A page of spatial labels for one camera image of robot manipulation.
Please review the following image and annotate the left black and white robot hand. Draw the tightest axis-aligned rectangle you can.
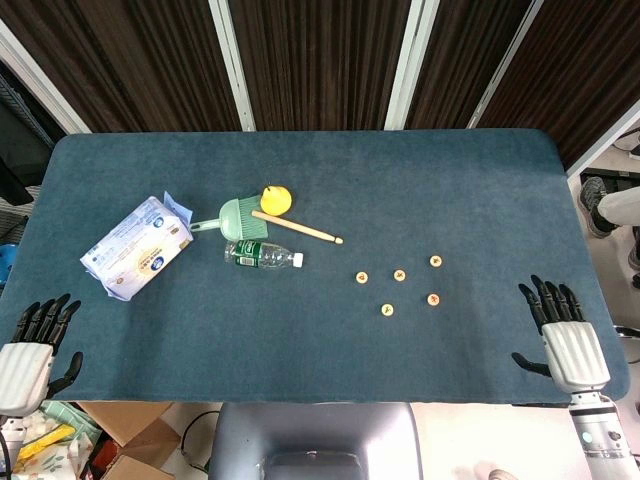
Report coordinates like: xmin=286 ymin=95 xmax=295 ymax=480
xmin=0 ymin=293 xmax=85 ymax=417

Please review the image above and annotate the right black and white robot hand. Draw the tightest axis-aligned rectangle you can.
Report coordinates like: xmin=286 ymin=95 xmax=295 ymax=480
xmin=510 ymin=273 xmax=612 ymax=396

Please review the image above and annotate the green hand brush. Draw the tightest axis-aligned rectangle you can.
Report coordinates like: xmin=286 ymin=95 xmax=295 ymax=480
xmin=189 ymin=194 xmax=271 ymax=240

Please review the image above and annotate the bag of white cotton balls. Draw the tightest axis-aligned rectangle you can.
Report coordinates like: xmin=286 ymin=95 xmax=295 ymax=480
xmin=17 ymin=407 xmax=61 ymax=441

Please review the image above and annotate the green patterned package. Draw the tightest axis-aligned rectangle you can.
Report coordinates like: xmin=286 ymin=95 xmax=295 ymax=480
xmin=39 ymin=399 xmax=101 ymax=446

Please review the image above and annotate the yellow packet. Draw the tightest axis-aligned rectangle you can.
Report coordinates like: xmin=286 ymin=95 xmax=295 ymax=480
xmin=17 ymin=422 xmax=76 ymax=474

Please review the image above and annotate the floral tissue pack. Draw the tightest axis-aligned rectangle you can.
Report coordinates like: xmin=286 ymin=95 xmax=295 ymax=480
xmin=49 ymin=432 xmax=96 ymax=480

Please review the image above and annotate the blue plastic object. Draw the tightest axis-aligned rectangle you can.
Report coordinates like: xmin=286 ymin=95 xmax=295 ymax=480
xmin=0 ymin=243 xmax=19 ymax=287

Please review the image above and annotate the grey sneaker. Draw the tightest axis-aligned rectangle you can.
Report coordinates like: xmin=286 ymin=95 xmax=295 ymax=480
xmin=577 ymin=174 xmax=620 ymax=239
xmin=627 ymin=238 xmax=640 ymax=290

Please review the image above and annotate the brown cardboard box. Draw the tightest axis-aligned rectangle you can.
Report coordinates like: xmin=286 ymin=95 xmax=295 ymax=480
xmin=102 ymin=452 xmax=176 ymax=480
xmin=74 ymin=401 xmax=182 ymax=464

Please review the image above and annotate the person leg in light trousers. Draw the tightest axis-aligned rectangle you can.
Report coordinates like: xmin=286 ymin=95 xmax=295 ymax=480
xmin=597 ymin=185 xmax=640 ymax=230

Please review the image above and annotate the white and blue tissue pack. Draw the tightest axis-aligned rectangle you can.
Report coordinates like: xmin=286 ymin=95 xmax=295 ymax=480
xmin=79 ymin=190 xmax=195 ymax=302

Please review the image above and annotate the blue table cloth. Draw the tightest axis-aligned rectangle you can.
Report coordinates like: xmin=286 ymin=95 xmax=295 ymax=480
xmin=0 ymin=128 xmax=632 ymax=405

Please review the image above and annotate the clear plastic water bottle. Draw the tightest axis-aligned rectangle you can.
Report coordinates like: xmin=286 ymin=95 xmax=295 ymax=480
xmin=223 ymin=239 xmax=306 ymax=271

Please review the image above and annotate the grey robot torso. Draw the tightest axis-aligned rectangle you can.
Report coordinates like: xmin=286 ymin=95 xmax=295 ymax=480
xmin=207 ymin=401 xmax=424 ymax=480

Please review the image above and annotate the yellow ball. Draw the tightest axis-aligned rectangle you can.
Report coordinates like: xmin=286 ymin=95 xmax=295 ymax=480
xmin=259 ymin=184 xmax=293 ymax=217

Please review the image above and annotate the wooden stick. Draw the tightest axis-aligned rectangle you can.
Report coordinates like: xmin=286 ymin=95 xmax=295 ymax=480
xmin=251 ymin=209 xmax=345 ymax=246

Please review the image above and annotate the white partition post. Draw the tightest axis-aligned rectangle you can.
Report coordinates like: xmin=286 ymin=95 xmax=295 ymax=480
xmin=384 ymin=0 xmax=441 ymax=131
xmin=467 ymin=0 xmax=545 ymax=130
xmin=566 ymin=97 xmax=640 ymax=177
xmin=208 ymin=0 xmax=257 ymax=132
xmin=0 ymin=18 xmax=92 ymax=135

